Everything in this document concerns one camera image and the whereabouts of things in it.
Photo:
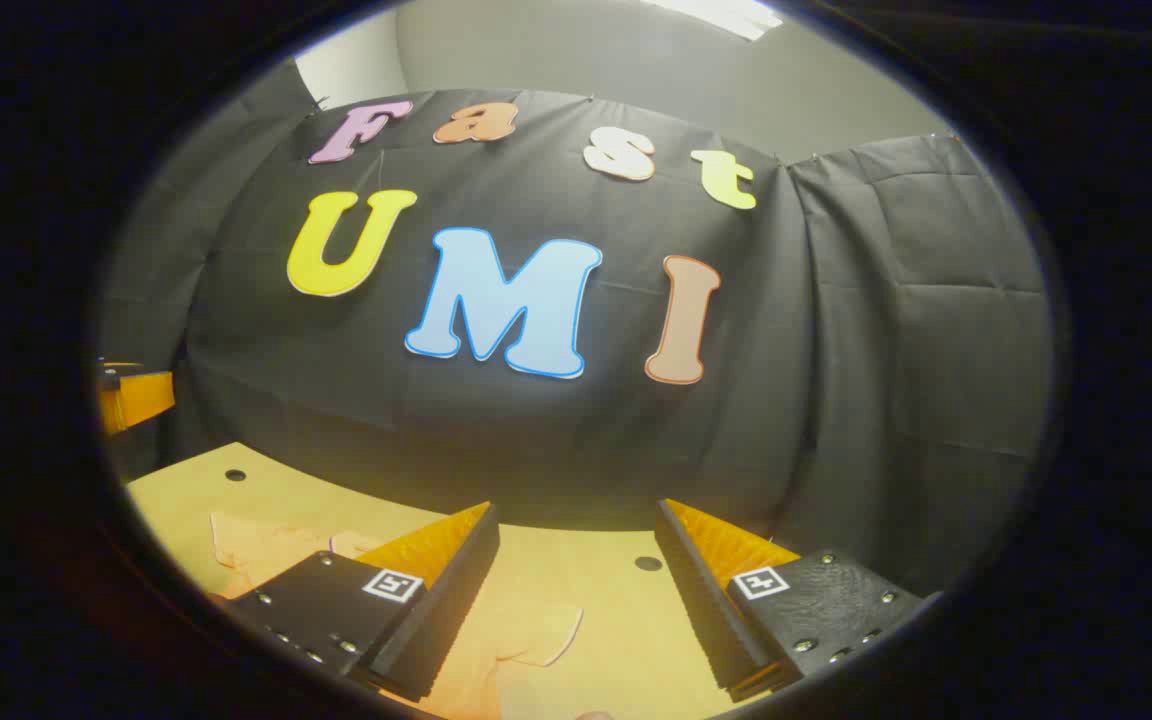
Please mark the orange T-shirt with striped collar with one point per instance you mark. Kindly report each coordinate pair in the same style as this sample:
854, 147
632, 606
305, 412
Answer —
276, 555

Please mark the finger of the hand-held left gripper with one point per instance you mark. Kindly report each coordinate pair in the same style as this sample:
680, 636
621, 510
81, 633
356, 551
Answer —
136, 395

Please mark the black backdrop cloth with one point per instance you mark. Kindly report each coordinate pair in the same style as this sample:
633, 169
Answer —
536, 440

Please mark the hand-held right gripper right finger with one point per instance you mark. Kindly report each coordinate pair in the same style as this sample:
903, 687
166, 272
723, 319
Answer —
701, 600

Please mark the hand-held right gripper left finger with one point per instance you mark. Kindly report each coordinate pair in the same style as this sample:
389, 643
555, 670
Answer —
446, 600

